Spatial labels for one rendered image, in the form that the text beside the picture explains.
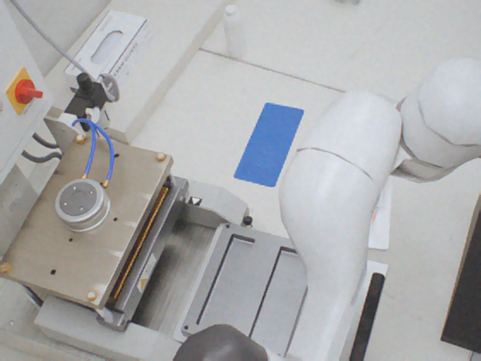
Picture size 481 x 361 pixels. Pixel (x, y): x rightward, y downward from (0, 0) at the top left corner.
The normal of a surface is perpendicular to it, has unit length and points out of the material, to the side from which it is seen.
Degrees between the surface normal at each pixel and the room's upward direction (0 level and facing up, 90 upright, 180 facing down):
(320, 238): 67
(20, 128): 90
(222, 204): 41
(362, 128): 12
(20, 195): 90
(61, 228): 0
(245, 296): 0
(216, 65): 0
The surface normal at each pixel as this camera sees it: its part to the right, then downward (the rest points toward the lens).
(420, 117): -0.95, 0.21
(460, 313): -0.35, 0.12
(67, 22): 0.88, 0.32
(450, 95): -0.38, -0.13
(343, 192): 0.22, -0.04
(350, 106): -0.24, -0.64
